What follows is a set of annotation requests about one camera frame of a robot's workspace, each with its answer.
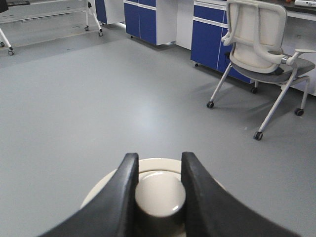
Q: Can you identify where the glass jar with cream lid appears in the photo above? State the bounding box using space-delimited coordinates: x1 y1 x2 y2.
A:
80 158 227 237

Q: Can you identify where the white grey office chair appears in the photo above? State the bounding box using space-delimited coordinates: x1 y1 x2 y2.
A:
207 0 316 141

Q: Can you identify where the blue white lab cabinet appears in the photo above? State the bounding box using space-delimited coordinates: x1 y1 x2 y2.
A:
123 0 194 49
95 0 125 24
190 0 260 84

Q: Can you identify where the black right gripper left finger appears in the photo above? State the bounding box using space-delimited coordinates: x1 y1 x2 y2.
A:
41 153 139 237

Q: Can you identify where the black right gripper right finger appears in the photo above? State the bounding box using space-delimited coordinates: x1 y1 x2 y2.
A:
181 152 297 237

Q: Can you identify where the white rolling table frame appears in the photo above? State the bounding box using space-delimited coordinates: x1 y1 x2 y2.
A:
0 0 104 56

